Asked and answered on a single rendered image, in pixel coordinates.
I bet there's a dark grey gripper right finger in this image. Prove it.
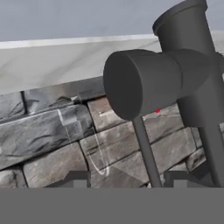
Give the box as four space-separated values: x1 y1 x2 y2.
163 170 214 189

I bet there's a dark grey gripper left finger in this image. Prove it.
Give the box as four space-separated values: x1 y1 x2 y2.
45 170 92 189

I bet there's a clear glass vessel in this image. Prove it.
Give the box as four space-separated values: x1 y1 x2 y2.
57 108 110 177

